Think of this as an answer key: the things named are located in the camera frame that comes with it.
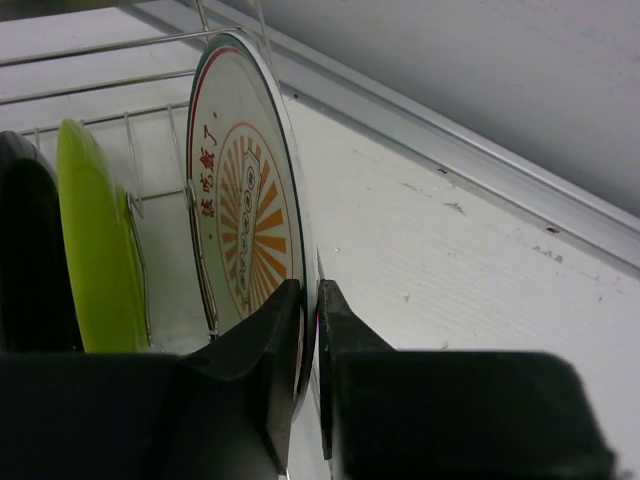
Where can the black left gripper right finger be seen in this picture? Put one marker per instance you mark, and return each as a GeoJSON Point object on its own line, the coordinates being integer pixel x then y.
{"type": "Point", "coordinates": [447, 414]}

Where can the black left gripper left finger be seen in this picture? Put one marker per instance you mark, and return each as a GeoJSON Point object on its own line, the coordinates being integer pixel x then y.
{"type": "Point", "coordinates": [222, 412]}

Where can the lime green plate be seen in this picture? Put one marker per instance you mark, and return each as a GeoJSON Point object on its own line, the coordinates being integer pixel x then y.
{"type": "Point", "coordinates": [102, 258]}

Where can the black plate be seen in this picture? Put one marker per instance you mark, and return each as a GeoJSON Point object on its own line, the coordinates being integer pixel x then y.
{"type": "Point", "coordinates": [37, 308]}

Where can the white plate orange sunburst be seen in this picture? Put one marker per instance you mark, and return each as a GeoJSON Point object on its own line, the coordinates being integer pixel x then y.
{"type": "Point", "coordinates": [247, 199]}

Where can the wire dish rack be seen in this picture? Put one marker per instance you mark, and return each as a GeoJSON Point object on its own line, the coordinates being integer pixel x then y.
{"type": "Point", "coordinates": [129, 84]}

